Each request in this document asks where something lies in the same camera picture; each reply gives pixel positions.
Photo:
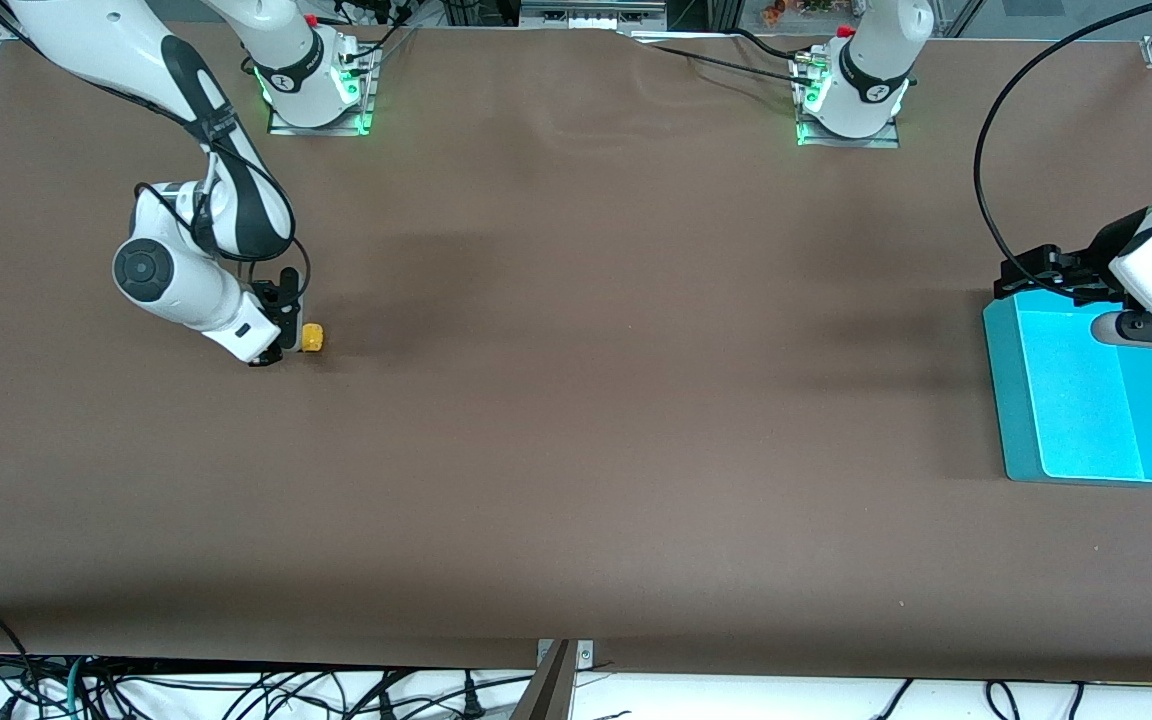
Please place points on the grey box behind table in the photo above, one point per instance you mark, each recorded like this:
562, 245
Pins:
591, 12

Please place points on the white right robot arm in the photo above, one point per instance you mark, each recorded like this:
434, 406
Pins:
186, 290

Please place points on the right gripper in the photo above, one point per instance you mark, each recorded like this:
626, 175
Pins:
274, 304

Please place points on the dark angled bar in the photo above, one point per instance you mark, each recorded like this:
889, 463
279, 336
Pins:
546, 695

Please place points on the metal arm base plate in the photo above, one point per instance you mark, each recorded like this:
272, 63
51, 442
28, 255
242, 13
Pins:
368, 100
846, 142

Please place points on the yellow beetle toy car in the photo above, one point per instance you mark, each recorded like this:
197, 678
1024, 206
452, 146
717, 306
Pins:
313, 338

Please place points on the turquoise plastic bin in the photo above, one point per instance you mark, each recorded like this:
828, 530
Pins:
1086, 420

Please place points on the small metal table bracket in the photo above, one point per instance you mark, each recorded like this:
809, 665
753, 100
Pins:
584, 655

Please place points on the brown table cover sheet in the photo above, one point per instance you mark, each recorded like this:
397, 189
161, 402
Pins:
636, 450

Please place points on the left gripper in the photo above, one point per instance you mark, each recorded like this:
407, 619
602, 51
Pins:
1086, 273

